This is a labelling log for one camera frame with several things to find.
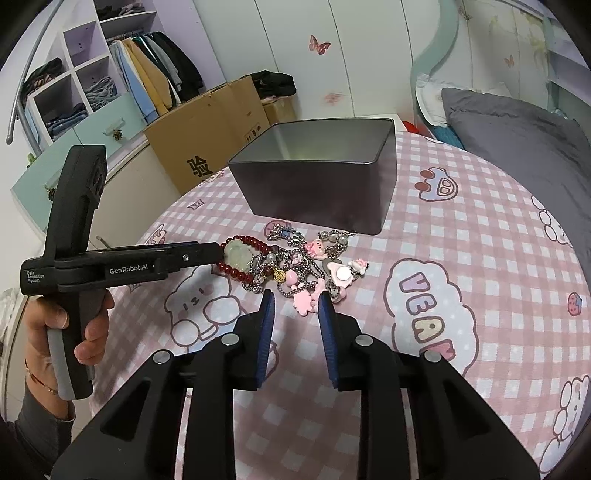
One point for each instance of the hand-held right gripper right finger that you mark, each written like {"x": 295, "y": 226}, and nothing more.
{"x": 327, "y": 341}

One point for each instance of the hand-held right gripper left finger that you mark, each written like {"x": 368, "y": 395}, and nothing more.
{"x": 267, "y": 332}

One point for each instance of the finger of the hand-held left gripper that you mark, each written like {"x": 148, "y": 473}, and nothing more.
{"x": 194, "y": 258}

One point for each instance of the grey metal tin box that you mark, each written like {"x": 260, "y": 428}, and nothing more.
{"x": 314, "y": 194}

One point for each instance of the person's left forearm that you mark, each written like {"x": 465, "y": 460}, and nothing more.
{"x": 41, "y": 429}

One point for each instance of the person's left hand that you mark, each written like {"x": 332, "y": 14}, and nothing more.
{"x": 94, "y": 337}

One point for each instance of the cream lower cabinet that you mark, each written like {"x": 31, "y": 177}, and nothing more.
{"x": 134, "y": 194}

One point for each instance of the mint drawer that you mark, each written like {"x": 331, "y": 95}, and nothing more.
{"x": 106, "y": 115}
{"x": 32, "y": 184}

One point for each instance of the green plant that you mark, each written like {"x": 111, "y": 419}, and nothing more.
{"x": 31, "y": 159}

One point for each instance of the large cardboard box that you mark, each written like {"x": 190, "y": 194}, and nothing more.
{"x": 198, "y": 134}

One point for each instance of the pinecone drawer ornament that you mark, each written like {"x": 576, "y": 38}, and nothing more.
{"x": 117, "y": 135}

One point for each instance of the folded blue clothes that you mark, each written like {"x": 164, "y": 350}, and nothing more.
{"x": 67, "y": 122}

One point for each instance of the small cardboard box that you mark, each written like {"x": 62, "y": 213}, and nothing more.
{"x": 279, "y": 113}

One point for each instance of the pink checked cartoon tablecloth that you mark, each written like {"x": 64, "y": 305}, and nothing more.
{"x": 461, "y": 240}

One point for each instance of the light blue hanging garment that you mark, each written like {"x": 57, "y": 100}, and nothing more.
{"x": 138, "y": 92}

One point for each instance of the mustard hanging garment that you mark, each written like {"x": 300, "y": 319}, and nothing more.
{"x": 154, "y": 87}

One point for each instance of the grey metal railing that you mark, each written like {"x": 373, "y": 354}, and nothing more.
{"x": 14, "y": 108}

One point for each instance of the folded jeans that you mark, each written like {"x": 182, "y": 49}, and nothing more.
{"x": 99, "y": 92}

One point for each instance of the black hanging garment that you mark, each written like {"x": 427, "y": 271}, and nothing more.
{"x": 184, "y": 69}

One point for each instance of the black clothes heap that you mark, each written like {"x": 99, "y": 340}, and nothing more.
{"x": 277, "y": 83}

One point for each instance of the grey hanging garment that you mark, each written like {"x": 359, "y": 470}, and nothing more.
{"x": 167, "y": 64}

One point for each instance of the dark clothes pile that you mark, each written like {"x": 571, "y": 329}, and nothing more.
{"x": 44, "y": 76}

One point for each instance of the faded pink butterfly sticker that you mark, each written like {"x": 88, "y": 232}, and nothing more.
{"x": 333, "y": 98}

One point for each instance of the purple cubby shelf unit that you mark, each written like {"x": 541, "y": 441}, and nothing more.
{"x": 81, "y": 39}

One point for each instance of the blue towel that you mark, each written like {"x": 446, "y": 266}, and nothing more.
{"x": 448, "y": 136}

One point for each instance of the dark folded clothes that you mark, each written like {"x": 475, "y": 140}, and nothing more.
{"x": 115, "y": 9}

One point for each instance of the white quilted pad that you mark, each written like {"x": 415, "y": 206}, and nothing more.
{"x": 429, "y": 99}

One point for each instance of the grey blanket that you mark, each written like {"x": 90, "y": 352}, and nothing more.
{"x": 508, "y": 138}

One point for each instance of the pink butterfly wall sticker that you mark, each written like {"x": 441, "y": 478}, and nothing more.
{"x": 320, "y": 44}

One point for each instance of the mint bunk bed frame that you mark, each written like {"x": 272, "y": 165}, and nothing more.
{"x": 438, "y": 46}

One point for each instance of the small butterfly wall sticker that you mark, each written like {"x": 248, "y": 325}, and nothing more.
{"x": 509, "y": 61}

